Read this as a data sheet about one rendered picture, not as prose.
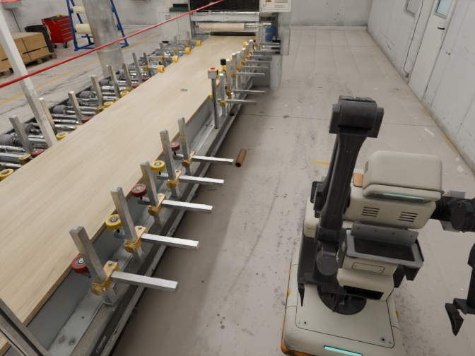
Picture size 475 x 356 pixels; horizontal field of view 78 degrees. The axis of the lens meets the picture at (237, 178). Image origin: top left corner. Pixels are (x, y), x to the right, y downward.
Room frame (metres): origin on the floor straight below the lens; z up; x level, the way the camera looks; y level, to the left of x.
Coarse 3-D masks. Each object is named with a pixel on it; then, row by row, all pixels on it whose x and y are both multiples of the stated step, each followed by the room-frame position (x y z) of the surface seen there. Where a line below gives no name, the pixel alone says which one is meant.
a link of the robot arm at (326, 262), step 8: (344, 232) 0.61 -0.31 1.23; (320, 240) 0.61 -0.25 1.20; (328, 240) 0.62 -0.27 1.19; (328, 248) 0.56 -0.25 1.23; (336, 248) 0.57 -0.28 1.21; (320, 256) 0.54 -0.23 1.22; (328, 256) 0.53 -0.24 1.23; (320, 264) 0.52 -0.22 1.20; (328, 264) 0.52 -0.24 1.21; (336, 264) 0.51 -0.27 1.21; (320, 272) 0.51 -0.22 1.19; (328, 272) 0.50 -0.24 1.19
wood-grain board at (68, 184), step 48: (240, 48) 4.63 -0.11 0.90; (144, 96) 2.75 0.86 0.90; (192, 96) 2.70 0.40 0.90; (96, 144) 1.82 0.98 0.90; (144, 144) 1.80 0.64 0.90; (0, 192) 1.30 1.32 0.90; (48, 192) 1.29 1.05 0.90; (96, 192) 1.27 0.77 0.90; (0, 240) 0.94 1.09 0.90; (48, 240) 0.93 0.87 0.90; (0, 288) 0.69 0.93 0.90; (48, 288) 0.68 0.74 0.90; (0, 336) 0.50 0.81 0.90
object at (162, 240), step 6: (114, 234) 1.03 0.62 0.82; (120, 234) 1.03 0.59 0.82; (144, 234) 1.03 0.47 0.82; (144, 240) 1.00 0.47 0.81; (150, 240) 0.99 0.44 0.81; (156, 240) 0.98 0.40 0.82; (162, 240) 0.98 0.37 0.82; (168, 240) 0.98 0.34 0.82; (174, 240) 0.98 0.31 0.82; (180, 240) 0.98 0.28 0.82; (186, 240) 0.97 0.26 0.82; (174, 246) 0.96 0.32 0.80; (180, 246) 0.96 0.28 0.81; (186, 246) 0.95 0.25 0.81; (192, 246) 0.94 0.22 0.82; (198, 246) 0.96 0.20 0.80
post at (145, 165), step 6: (144, 162) 1.22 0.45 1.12; (144, 168) 1.21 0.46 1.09; (150, 168) 1.23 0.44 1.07; (144, 174) 1.21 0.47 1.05; (150, 174) 1.22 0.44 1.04; (144, 180) 1.21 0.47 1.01; (150, 180) 1.21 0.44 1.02; (150, 186) 1.21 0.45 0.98; (150, 192) 1.21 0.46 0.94; (156, 192) 1.24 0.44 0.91; (150, 198) 1.21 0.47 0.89; (156, 198) 1.22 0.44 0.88; (156, 204) 1.21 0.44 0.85; (156, 216) 1.21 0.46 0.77; (162, 216) 1.24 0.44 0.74
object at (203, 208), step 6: (144, 198) 1.28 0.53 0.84; (144, 204) 1.27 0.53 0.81; (150, 204) 1.26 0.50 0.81; (162, 204) 1.25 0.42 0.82; (168, 204) 1.24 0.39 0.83; (174, 204) 1.23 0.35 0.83; (180, 204) 1.23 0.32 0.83; (186, 204) 1.23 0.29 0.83; (192, 204) 1.23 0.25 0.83; (198, 204) 1.23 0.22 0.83; (192, 210) 1.21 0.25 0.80; (198, 210) 1.20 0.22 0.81; (204, 210) 1.19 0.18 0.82; (210, 210) 1.18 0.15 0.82
